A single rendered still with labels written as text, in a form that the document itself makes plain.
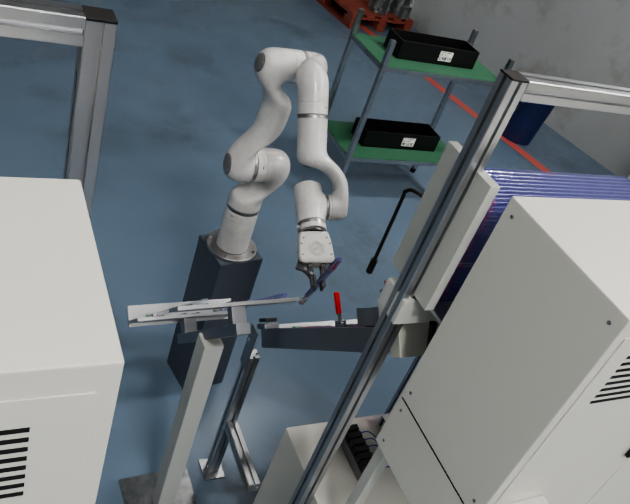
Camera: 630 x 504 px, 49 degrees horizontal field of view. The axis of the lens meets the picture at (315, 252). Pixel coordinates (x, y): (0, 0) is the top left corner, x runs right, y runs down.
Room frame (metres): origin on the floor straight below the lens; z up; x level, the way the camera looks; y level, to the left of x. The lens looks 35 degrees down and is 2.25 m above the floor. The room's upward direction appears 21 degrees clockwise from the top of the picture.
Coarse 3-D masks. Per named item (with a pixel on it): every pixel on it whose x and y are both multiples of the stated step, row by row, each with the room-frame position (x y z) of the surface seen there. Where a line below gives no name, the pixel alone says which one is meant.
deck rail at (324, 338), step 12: (264, 336) 1.66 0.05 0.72; (276, 336) 1.61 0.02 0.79; (288, 336) 1.56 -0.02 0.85; (300, 336) 1.52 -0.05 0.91; (312, 336) 1.47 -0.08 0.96; (324, 336) 1.43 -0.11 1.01; (336, 336) 1.40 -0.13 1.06; (348, 336) 1.36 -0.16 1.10; (360, 336) 1.33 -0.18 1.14; (288, 348) 1.54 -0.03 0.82; (300, 348) 1.50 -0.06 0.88; (312, 348) 1.46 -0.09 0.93; (324, 348) 1.42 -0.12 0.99; (336, 348) 1.38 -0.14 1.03; (348, 348) 1.35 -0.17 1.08; (360, 348) 1.31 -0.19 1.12
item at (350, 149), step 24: (360, 48) 4.05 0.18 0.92; (384, 48) 4.12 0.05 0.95; (384, 72) 3.83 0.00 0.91; (408, 72) 3.92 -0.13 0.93; (432, 72) 4.02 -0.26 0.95; (456, 72) 4.19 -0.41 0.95; (480, 72) 4.36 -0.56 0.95; (360, 120) 3.83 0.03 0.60; (432, 120) 4.68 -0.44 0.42; (336, 144) 3.95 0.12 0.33
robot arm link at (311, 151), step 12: (300, 120) 1.83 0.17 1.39; (312, 120) 1.83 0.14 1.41; (324, 120) 1.85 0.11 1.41; (300, 132) 1.82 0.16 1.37; (312, 132) 1.81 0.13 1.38; (324, 132) 1.84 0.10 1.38; (300, 144) 1.80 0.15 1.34; (312, 144) 1.80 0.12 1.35; (324, 144) 1.82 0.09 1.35; (300, 156) 1.79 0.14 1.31; (312, 156) 1.78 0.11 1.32; (324, 156) 1.80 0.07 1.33; (324, 168) 1.79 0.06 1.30; (336, 168) 1.80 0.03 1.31; (336, 180) 1.79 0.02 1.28; (336, 192) 1.78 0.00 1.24; (336, 204) 1.76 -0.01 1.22; (336, 216) 1.75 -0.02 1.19
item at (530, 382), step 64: (512, 256) 1.10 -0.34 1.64; (576, 256) 1.03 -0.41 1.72; (448, 320) 1.15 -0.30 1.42; (512, 320) 1.04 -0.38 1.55; (576, 320) 0.96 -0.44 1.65; (448, 384) 1.08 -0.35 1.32; (512, 384) 0.98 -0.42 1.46; (576, 384) 0.91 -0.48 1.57; (384, 448) 1.13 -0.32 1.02; (448, 448) 1.01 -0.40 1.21; (512, 448) 0.92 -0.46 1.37; (576, 448) 0.97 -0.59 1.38
